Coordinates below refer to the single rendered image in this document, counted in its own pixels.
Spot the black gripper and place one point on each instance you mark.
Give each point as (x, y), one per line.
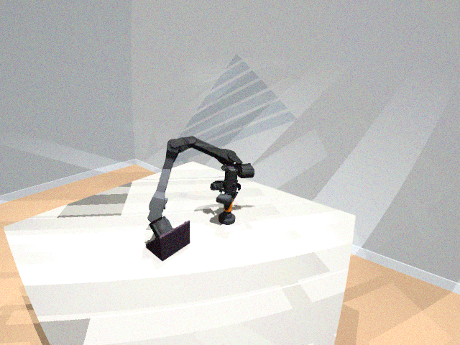
(230, 189)

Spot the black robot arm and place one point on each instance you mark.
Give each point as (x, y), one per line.
(160, 224)

